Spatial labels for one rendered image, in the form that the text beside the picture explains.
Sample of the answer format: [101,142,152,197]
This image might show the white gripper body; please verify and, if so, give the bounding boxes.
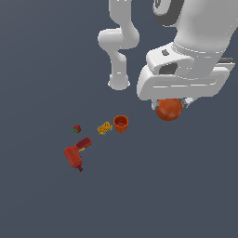
[136,58,236,102]

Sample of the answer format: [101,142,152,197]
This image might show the orange ball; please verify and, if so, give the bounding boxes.
[155,98,184,122]

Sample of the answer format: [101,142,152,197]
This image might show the orange cup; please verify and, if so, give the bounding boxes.
[112,114,129,134]

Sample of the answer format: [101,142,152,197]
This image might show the yellow patterned box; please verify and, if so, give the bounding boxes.
[97,121,113,136]

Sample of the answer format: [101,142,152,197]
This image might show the red power drill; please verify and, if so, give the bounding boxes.
[63,137,93,173]

